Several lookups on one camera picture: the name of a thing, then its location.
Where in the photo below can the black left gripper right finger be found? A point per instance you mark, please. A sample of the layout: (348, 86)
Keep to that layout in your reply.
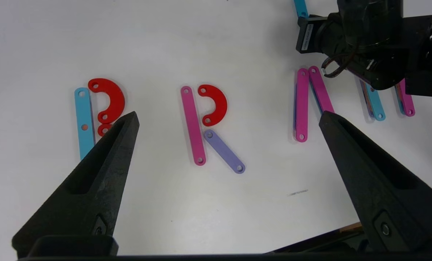
(393, 206)

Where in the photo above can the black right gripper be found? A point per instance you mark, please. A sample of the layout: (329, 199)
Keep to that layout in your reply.
(312, 34)

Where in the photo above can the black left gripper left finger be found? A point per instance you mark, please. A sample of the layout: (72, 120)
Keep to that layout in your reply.
(92, 188)

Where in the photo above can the blue plastic bar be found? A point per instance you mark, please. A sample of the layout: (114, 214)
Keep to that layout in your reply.
(301, 8)
(83, 123)

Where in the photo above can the pink plastic bar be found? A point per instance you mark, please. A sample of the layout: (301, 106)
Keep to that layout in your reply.
(321, 90)
(406, 103)
(193, 127)
(302, 105)

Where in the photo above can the small red curved piece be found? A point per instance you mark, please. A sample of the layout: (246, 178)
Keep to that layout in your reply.
(218, 103)

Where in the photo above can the short purple plastic bar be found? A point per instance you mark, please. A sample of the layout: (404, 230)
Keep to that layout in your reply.
(223, 152)

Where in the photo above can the red curved plastic piece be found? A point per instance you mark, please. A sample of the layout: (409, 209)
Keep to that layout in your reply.
(113, 98)
(103, 129)

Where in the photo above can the blue bar with orange dot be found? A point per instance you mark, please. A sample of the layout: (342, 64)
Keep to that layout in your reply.
(376, 105)

